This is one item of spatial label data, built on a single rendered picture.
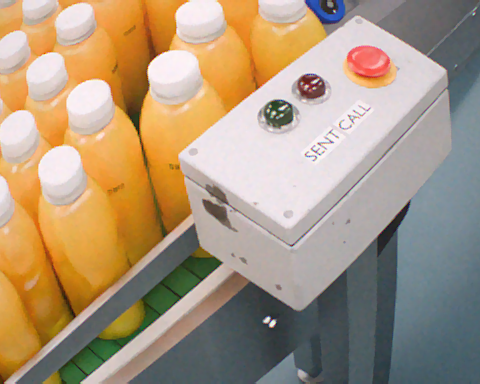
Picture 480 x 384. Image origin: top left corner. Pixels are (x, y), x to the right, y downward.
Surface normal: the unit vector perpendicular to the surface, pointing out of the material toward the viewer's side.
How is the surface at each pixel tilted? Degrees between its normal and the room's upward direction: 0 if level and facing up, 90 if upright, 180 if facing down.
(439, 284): 0
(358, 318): 90
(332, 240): 90
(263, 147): 0
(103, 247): 90
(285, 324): 90
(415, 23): 70
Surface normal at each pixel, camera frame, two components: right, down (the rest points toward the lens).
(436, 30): 0.63, 0.23
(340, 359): -0.69, 0.61
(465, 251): -0.12, -0.64
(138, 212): 0.79, 0.40
